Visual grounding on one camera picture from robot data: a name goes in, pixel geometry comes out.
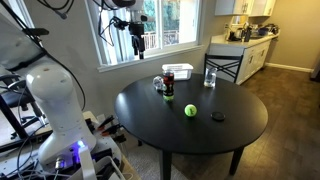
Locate white wall cabinets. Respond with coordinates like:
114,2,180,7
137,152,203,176
214,0,278,18

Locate black round lid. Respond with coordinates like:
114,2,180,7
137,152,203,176
210,111,226,122

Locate orange handled black clamp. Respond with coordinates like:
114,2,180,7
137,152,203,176
101,123,123,137
96,114,116,131

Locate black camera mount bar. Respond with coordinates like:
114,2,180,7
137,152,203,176
21,27,50,37

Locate silver kettle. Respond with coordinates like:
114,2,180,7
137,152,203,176
234,27,244,41

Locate black round table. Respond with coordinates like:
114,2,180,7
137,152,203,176
114,73,269,180

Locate black office chair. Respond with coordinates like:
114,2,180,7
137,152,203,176
0,73,44,134

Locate black metal stand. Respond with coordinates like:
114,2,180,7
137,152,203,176
0,94,31,142

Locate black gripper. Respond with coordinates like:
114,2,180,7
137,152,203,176
128,21,146,61

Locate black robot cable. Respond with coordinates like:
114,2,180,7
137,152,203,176
0,0,87,112

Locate clear round glass jar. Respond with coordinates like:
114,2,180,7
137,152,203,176
152,75,165,91

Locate black cross-back chair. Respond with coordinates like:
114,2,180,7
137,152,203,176
203,53,244,84

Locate white kitchen counter cabinet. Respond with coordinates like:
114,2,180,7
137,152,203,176
209,32,280,86

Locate clear drinking glass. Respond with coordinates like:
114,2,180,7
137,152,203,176
203,67,218,89

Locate green tennis ball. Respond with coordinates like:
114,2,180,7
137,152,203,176
184,103,198,118

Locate robot base mounting platform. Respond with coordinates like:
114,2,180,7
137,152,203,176
0,110,142,180

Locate black bottle on counter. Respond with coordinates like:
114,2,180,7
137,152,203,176
243,26,253,43

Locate blue bowl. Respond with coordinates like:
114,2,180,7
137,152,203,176
258,27,270,37

